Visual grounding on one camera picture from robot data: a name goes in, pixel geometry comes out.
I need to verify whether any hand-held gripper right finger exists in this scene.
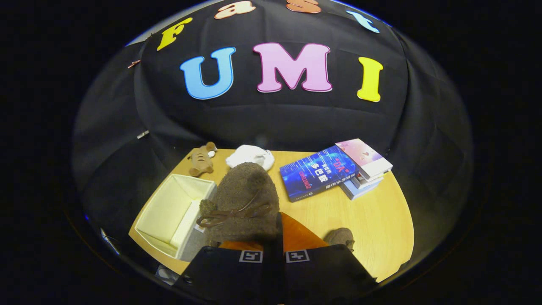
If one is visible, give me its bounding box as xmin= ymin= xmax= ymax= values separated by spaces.
xmin=275 ymin=212 xmax=377 ymax=305

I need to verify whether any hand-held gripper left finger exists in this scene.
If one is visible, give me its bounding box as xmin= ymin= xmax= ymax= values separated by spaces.
xmin=174 ymin=239 xmax=276 ymax=305

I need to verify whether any brown fuzzy slipper shoe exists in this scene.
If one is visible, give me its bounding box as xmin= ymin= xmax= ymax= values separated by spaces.
xmin=196 ymin=162 xmax=280 ymax=247
xmin=324 ymin=227 xmax=356 ymax=252

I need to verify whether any grey fabric storage box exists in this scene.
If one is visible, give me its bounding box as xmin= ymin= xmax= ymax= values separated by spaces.
xmin=134 ymin=173 xmax=218 ymax=260

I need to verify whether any dark blue book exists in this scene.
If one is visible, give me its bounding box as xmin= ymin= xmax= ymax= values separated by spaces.
xmin=279 ymin=145 xmax=360 ymax=203

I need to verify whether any white plush toy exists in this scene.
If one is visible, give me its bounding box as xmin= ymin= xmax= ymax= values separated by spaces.
xmin=225 ymin=144 xmax=275 ymax=172

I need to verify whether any light blue book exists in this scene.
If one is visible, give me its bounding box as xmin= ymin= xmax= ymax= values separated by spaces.
xmin=339 ymin=177 xmax=384 ymax=201

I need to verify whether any white spine book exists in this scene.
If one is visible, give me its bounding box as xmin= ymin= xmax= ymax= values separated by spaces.
xmin=349 ymin=171 xmax=385 ymax=189

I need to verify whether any brown striped plush toy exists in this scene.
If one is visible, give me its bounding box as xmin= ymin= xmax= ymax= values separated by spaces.
xmin=188 ymin=141 xmax=218 ymax=177

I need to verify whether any pink cover book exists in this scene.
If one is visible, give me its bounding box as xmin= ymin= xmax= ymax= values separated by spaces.
xmin=335 ymin=138 xmax=394 ymax=181

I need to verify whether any black backdrop cloth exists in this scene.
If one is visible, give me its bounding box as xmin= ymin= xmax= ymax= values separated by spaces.
xmin=72 ymin=0 xmax=474 ymax=257

